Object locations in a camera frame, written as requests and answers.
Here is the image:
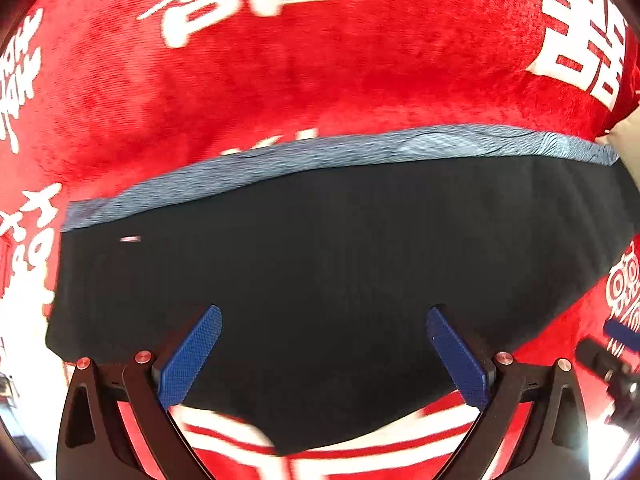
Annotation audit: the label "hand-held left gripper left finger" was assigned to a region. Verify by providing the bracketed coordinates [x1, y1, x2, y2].
[55, 304, 223, 480]

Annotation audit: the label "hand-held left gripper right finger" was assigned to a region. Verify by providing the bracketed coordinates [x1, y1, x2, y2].
[425, 304, 592, 480]

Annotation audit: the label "black pants with blue waistband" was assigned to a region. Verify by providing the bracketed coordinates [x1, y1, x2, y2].
[45, 125, 640, 456]

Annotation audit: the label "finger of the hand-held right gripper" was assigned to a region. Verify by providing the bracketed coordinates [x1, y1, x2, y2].
[575, 340, 633, 387]
[602, 320, 640, 353]

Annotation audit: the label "beige pillow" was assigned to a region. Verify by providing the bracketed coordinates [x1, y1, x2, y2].
[595, 112, 640, 196]

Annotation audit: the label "red printed blanket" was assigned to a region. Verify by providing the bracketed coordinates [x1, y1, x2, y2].
[0, 0, 640, 480]

